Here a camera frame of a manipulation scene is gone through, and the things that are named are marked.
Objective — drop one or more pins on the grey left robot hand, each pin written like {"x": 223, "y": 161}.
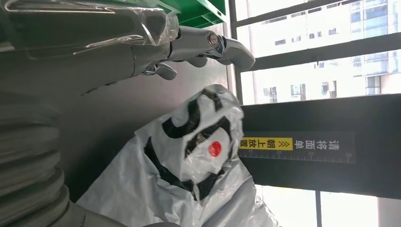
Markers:
{"x": 78, "y": 59}

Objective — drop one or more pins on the white printed courier bag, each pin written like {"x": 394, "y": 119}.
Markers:
{"x": 175, "y": 175}

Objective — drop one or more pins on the green plastic crate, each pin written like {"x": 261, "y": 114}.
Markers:
{"x": 200, "y": 11}

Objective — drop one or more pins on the black scanner column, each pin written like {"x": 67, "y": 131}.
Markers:
{"x": 344, "y": 119}

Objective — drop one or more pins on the black scanner base plate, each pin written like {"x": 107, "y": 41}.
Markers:
{"x": 125, "y": 103}

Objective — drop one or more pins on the dark window frame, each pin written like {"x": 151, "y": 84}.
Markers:
{"x": 313, "y": 51}

